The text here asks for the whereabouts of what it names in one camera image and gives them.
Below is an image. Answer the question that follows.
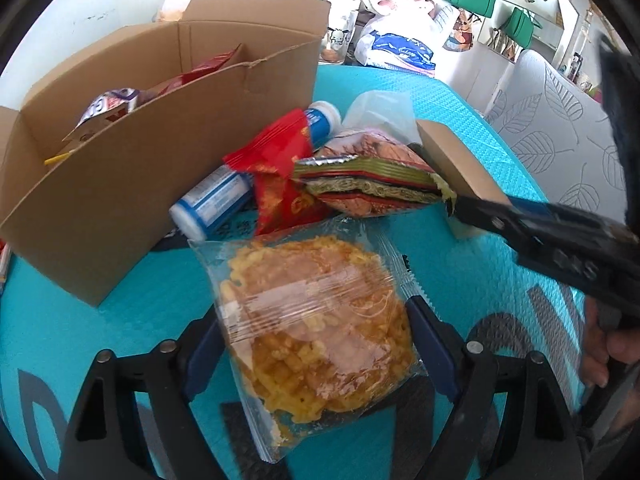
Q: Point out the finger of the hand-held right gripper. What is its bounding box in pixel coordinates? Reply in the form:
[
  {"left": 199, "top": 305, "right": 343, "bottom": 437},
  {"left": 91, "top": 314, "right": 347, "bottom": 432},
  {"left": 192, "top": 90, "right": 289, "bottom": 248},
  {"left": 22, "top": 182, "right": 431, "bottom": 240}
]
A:
[
  {"left": 442, "top": 192, "right": 547, "bottom": 267},
  {"left": 507, "top": 196, "right": 618, "bottom": 235}
]

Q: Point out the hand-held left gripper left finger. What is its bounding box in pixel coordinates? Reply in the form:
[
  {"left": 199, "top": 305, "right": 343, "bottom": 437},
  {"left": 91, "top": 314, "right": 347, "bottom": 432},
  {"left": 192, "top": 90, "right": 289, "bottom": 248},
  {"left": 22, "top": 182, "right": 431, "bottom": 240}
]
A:
[{"left": 59, "top": 306, "right": 224, "bottom": 480}]

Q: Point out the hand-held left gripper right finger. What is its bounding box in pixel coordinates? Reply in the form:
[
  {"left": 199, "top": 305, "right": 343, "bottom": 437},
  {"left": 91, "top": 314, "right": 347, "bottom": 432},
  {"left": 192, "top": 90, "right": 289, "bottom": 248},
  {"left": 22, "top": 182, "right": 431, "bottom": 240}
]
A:
[{"left": 405, "top": 297, "right": 585, "bottom": 480}]

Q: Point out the small kraft paper box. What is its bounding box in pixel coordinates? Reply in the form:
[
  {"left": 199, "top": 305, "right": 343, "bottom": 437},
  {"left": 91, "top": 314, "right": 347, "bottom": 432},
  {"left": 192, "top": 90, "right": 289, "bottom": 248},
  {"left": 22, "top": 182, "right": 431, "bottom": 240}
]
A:
[{"left": 416, "top": 119, "right": 512, "bottom": 240}]

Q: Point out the clear packet of yellow crisps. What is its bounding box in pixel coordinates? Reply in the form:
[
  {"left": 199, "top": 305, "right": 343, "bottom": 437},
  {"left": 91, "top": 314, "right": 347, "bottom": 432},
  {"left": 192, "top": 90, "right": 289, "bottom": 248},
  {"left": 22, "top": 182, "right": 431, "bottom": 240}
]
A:
[{"left": 187, "top": 219, "right": 432, "bottom": 464}]

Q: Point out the green gold striped noodle packet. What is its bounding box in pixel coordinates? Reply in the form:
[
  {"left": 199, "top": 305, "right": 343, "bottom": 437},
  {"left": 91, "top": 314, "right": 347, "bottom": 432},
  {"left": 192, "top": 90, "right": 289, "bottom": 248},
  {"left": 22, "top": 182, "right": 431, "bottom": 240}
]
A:
[{"left": 292, "top": 129, "right": 459, "bottom": 219}]

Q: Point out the translucent white plastic bag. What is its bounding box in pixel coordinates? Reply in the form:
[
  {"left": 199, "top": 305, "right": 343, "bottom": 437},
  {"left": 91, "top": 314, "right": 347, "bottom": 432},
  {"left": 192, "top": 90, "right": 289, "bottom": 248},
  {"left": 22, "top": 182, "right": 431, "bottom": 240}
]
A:
[{"left": 342, "top": 90, "right": 422, "bottom": 147}]

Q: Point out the blue white tablet tube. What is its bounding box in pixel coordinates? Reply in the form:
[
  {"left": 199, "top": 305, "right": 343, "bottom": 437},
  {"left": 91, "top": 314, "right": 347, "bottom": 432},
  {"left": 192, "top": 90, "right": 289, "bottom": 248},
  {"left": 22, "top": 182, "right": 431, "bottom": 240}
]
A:
[{"left": 169, "top": 101, "right": 344, "bottom": 240}]

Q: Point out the small red gold packet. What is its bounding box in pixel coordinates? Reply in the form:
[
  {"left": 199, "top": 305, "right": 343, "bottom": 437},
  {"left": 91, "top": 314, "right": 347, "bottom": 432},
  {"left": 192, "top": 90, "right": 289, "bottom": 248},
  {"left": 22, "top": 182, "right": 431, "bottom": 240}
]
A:
[{"left": 222, "top": 108, "right": 332, "bottom": 237}]

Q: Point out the brown cardboard box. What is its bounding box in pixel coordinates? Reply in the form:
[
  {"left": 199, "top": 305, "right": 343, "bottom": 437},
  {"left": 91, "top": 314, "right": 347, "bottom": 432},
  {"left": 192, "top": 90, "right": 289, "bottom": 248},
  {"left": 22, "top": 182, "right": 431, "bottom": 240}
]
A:
[{"left": 0, "top": 0, "right": 332, "bottom": 308}]

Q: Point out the large red snack packet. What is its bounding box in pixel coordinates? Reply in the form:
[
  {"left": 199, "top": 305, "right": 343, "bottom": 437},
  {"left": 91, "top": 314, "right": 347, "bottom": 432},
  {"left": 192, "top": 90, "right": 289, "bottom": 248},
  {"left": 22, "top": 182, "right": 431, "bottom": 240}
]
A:
[{"left": 149, "top": 44, "right": 243, "bottom": 97}]

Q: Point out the person's right hand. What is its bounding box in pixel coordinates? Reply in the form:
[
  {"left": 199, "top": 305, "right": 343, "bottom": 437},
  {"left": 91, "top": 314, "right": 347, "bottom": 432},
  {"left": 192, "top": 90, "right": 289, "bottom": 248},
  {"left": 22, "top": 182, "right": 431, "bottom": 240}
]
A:
[{"left": 582, "top": 300, "right": 640, "bottom": 389}]

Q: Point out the teal printed table mat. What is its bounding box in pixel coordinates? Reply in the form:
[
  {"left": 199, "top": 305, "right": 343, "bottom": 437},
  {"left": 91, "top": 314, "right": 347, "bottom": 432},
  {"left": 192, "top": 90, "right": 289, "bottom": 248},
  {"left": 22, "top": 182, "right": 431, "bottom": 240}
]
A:
[{"left": 0, "top": 62, "right": 592, "bottom": 480}]

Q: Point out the white plastic shopping bag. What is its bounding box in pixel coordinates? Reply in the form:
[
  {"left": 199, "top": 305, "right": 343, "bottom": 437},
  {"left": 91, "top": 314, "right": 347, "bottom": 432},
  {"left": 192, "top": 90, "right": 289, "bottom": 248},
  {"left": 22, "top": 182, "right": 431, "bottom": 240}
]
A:
[{"left": 354, "top": 2, "right": 444, "bottom": 69}]

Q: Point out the red white snack wrapper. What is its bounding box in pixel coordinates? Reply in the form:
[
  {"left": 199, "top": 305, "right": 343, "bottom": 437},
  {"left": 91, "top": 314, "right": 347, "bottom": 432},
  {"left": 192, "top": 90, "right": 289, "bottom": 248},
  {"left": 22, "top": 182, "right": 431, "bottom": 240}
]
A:
[{"left": 0, "top": 239, "right": 14, "bottom": 297}]

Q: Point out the clear glass mug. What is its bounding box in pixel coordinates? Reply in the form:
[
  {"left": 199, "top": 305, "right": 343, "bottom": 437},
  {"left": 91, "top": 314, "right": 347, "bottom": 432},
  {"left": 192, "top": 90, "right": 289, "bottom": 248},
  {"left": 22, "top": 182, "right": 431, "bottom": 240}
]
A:
[{"left": 322, "top": 9, "right": 359, "bottom": 66}]

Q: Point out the clear bag of orange crackers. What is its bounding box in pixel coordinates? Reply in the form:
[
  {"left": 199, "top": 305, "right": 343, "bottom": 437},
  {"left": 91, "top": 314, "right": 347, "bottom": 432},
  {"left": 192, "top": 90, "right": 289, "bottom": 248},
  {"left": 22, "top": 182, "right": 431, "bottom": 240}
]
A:
[{"left": 154, "top": 0, "right": 202, "bottom": 24}]

